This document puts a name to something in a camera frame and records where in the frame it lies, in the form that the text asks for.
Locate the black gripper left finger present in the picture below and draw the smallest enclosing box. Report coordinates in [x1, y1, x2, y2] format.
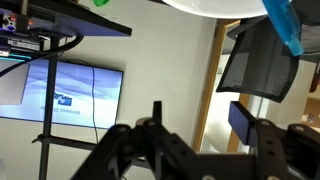
[71, 100, 198, 180]

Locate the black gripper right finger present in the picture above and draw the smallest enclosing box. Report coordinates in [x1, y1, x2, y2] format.
[228, 100, 320, 180]

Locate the blue marker pen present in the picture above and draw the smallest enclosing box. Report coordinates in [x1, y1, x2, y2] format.
[261, 0, 305, 57]

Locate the black mesh-back office chair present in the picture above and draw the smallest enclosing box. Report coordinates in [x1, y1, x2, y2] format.
[215, 14, 320, 104]

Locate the black stand pole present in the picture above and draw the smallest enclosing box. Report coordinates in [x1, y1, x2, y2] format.
[31, 34, 101, 180]

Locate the black equipment platform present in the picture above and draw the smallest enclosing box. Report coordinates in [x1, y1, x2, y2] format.
[0, 0, 133, 58]

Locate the green plastic object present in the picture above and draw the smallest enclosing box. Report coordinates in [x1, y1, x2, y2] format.
[92, 0, 110, 8]

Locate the thin black cable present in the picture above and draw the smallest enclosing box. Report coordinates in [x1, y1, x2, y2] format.
[90, 64, 100, 145]

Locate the wall-mounted tv screen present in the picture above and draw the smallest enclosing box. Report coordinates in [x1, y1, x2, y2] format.
[0, 58, 125, 130]

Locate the wooden door frame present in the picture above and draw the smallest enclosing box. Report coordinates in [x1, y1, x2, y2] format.
[192, 18, 251, 153]

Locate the thick black cable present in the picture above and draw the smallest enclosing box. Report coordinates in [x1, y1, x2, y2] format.
[0, 34, 85, 78]

